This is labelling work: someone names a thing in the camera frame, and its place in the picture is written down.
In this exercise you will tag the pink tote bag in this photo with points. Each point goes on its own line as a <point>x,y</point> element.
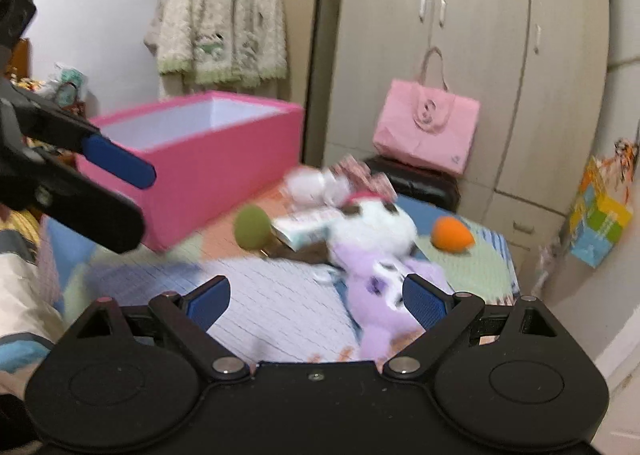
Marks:
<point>425,125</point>

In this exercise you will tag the colourful paper gift bag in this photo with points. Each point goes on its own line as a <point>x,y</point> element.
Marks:
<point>597,220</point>

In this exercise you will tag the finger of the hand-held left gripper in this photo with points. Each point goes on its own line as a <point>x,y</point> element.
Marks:
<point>120,161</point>
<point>95,215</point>

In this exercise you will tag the orange makeup sponge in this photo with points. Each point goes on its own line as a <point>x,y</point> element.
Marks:
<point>450,234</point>

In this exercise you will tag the white tissue packet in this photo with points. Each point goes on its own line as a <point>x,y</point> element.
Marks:
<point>305,227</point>

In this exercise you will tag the pink floral cloth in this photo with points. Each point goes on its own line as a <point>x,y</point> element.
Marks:
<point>370,175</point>

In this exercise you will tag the white mesh bath pouf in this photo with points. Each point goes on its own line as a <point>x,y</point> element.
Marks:
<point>310,185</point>

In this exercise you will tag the green round sponge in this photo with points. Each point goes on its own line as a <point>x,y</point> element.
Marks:
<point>252,227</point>

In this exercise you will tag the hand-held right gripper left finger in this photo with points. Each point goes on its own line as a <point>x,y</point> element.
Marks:
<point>211,301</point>

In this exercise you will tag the pink storage box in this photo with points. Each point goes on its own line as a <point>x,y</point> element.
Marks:
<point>210,175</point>

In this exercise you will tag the pastel patchwork blanket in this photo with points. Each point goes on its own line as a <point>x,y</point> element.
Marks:
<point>280,300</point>

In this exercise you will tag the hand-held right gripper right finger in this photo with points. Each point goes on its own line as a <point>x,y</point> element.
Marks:
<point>424,304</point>

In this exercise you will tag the purple plush toy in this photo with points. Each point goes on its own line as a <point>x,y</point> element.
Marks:
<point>370,315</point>

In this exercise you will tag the black stool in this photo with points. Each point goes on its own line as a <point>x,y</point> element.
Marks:
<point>420,185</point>

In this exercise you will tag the cream green fuzzy cardigan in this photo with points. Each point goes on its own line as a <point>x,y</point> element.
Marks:
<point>220,15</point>

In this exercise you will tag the white teal plastic packet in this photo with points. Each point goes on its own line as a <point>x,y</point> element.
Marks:
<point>70,82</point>

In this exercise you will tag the white plush toy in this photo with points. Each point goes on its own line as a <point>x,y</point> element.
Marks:
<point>375,227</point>

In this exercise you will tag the beige wardrobe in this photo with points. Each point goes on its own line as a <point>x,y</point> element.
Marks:
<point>480,75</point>

